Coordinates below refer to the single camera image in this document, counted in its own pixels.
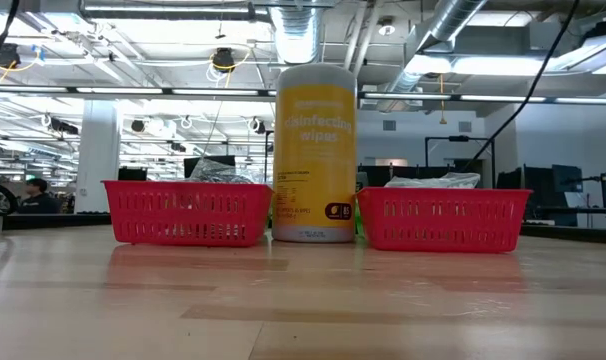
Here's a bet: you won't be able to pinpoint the bagged black hair net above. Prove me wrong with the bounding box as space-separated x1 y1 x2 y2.
186 158 257 185

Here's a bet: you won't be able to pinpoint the bagged white cotton pads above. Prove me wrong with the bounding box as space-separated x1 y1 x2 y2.
384 172 483 190

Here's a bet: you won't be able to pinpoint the yellow disinfecting wipes canister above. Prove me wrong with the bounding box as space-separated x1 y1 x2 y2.
271 63 358 245

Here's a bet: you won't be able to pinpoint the red plastic slotted basket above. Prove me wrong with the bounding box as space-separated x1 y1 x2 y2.
355 186 534 254
101 179 275 248

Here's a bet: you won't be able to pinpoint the long ceiling light strip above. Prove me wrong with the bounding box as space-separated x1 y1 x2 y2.
357 91 606 105
0 85 278 98

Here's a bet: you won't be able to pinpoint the black gantry stand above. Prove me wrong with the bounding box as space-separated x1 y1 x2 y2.
424 135 497 189

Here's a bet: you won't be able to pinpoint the small black background monitor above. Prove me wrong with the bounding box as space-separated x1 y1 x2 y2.
117 167 149 183

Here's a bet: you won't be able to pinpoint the white building pillar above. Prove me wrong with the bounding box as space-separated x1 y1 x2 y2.
74 99 121 215

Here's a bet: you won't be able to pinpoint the bright ceiling light panel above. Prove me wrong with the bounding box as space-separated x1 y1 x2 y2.
416 53 544 78

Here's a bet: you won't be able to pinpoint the dark workstation monitors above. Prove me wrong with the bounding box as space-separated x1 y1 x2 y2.
496 164 584 227

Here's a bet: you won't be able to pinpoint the person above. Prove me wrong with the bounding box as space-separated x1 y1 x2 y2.
16 177 60 215

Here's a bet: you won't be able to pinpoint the black ceiling camera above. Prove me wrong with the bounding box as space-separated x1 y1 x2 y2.
0 42 22 70
211 47 237 74

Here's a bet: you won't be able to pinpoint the smooth silver air duct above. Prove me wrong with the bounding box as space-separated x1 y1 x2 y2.
268 0 325 65

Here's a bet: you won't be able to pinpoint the yellow hanging cord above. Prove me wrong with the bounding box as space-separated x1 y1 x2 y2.
437 73 448 126

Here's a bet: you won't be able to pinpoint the spiral silver air duct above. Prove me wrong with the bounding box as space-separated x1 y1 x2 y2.
382 0 489 112

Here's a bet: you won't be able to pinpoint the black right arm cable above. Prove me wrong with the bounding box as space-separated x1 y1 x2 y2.
460 0 583 174

